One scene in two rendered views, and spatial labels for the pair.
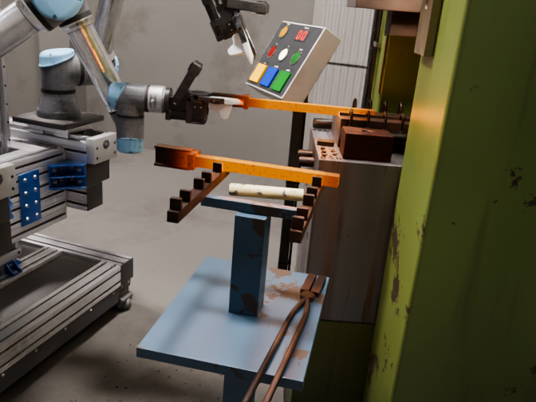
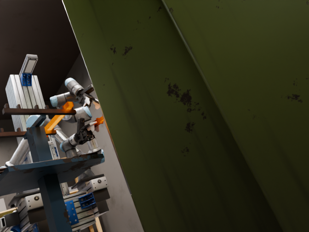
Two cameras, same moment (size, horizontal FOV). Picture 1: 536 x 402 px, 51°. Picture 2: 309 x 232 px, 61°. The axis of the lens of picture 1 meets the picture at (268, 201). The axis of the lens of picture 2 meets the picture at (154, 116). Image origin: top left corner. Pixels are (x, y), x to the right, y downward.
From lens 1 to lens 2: 1.33 m
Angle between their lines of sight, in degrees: 46
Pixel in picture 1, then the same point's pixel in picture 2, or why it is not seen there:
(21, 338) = not seen: outside the picture
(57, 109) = (82, 176)
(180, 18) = not seen: hidden behind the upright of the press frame
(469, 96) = (82, 38)
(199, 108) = (84, 132)
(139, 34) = not seen: hidden behind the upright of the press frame
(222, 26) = (82, 101)
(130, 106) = (65, 146)
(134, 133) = (70, 155)
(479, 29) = (74, 19)
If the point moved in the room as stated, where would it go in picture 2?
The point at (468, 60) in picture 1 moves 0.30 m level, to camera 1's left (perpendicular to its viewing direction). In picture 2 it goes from (76, 29) to (37, 67)
